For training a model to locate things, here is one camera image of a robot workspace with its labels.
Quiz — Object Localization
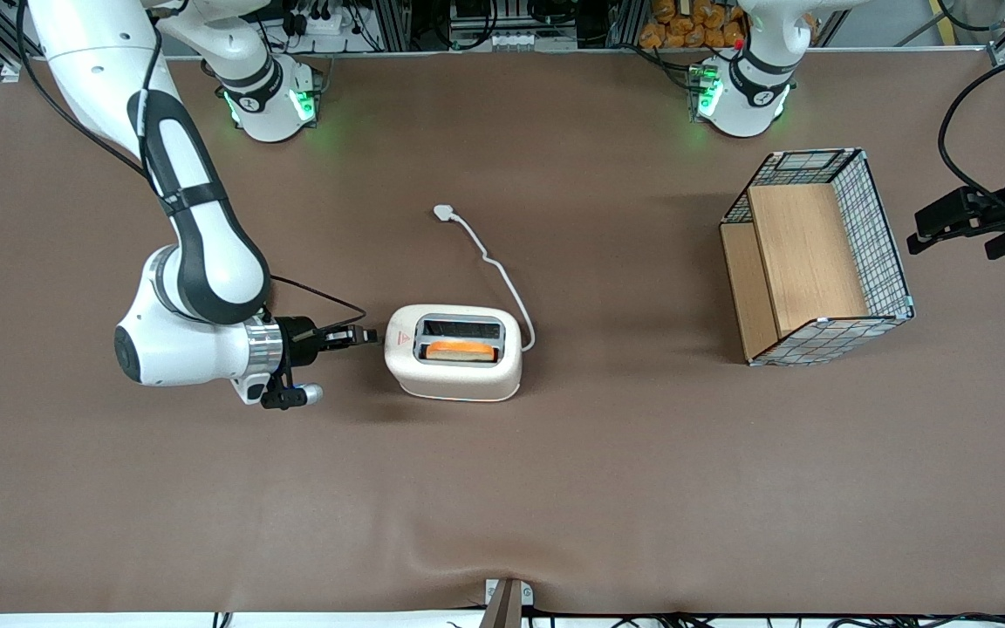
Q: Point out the white power strip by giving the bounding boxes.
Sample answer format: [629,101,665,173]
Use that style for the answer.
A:
[279,7,348,38]

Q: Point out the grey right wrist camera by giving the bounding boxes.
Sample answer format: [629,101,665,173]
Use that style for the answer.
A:
[259,371,325,412]

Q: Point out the white toaster power cord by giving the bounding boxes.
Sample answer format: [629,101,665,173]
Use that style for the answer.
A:
[433,203,537,353]

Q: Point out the metal table edge bracket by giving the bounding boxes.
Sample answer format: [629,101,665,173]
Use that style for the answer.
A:
[478,577,535,628]

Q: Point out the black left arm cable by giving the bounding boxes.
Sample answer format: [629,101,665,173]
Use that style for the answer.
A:
[938,48,1005,215]

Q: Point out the wire basket with wooden shelf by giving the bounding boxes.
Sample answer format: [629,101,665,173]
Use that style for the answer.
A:
[719,147,916,367]

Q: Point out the toast slice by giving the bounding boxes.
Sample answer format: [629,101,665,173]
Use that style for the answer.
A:
[425,341,497,363]

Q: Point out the bag of bread rolls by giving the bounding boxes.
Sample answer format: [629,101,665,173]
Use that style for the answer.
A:
[639,0,749,50]

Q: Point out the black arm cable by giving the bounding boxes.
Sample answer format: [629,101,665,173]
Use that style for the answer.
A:
[17,0,370,325]
[938,48,1005,215]

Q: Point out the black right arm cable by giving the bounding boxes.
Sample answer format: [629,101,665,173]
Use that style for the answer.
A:
[17,0,370,325]

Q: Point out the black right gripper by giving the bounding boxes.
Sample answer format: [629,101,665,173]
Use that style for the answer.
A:
[278,315,380,372]

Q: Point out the white two-slot toaster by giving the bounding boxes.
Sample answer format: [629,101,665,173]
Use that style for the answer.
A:
[383,304,523,403]

